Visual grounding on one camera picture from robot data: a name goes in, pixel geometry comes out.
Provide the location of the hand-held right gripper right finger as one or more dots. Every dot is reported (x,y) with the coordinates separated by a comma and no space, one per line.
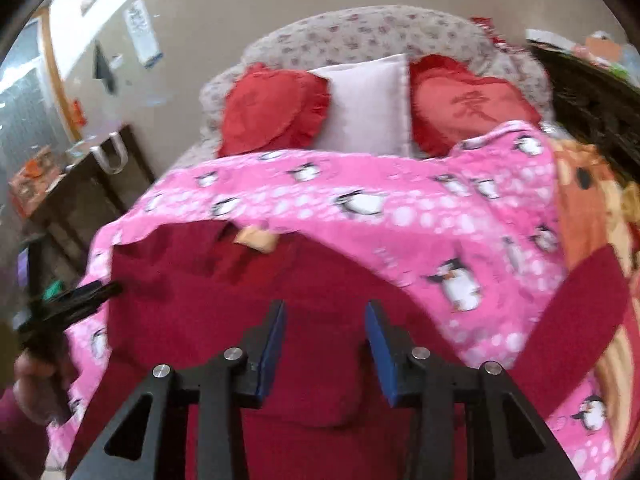
(381,355)

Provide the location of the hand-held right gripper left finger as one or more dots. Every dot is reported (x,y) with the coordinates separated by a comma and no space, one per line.
(272,355)

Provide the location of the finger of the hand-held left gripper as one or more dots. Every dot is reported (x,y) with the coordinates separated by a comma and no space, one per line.
(75,302)

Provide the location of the dark red sweater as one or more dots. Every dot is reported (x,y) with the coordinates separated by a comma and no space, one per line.
(200,285)

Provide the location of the person's left forearm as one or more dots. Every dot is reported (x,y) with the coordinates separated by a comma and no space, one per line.
(17,435)

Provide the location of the person's left hand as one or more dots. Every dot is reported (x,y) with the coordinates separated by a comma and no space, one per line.
(32,382)

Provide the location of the green object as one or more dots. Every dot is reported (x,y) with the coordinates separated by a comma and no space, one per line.
(52,291)

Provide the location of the dark wooden side table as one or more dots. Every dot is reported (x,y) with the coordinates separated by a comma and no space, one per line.
(85,200)

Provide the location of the orange printed box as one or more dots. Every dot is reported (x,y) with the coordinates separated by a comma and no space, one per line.
(35,175)

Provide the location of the clear plastic bag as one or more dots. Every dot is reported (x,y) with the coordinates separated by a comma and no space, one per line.
(112,155)

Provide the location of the pink penguin blanket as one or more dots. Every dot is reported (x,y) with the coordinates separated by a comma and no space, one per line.
(350,200)

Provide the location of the glass block window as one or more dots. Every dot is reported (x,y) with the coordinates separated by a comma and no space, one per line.
(25,100)

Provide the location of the red heart pillow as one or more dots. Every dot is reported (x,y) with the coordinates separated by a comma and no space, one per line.
(270,110)
(465,105)

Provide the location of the pale pink square pillow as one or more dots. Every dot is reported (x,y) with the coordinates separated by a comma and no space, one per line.
(365,110)

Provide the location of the orange cartoon blanket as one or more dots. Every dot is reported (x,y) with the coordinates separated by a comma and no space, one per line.
(590,200)

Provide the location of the floral bed headboard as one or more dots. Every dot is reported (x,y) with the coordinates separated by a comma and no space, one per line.
(350,30)

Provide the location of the dark carved wooden cabinet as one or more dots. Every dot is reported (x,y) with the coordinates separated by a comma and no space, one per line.
(595,95)

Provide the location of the orange wall sticker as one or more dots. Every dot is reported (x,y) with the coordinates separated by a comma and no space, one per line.
(80,112)

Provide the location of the dark cloth on wall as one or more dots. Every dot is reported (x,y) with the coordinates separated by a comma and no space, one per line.
(105,70)

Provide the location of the white wall switch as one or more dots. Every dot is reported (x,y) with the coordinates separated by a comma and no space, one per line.
(116,61)

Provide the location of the white wall poster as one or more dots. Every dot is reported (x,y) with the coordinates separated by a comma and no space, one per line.
(142,32)

